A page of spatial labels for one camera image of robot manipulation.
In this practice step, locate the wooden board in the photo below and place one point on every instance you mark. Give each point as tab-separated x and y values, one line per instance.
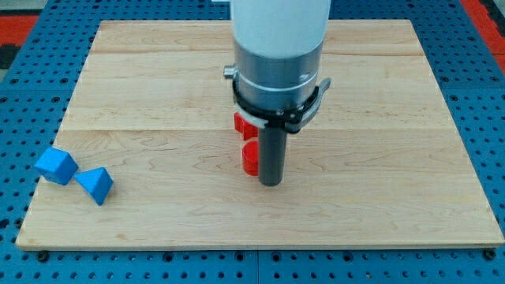
381	165

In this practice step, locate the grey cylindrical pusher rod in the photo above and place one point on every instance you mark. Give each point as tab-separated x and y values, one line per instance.
272	150

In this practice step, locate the blue triangle block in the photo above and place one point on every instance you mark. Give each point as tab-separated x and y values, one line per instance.
97	183

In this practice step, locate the red angular block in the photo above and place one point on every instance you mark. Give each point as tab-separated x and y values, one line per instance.
247	130

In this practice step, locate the red cylinder block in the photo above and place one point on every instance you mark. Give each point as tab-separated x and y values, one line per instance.
250	158

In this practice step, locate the blue cube block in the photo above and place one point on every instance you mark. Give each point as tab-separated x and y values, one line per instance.
56	165

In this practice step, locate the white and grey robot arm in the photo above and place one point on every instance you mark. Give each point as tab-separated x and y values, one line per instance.
277	50

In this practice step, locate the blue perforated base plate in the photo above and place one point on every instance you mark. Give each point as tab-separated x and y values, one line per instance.
44	45

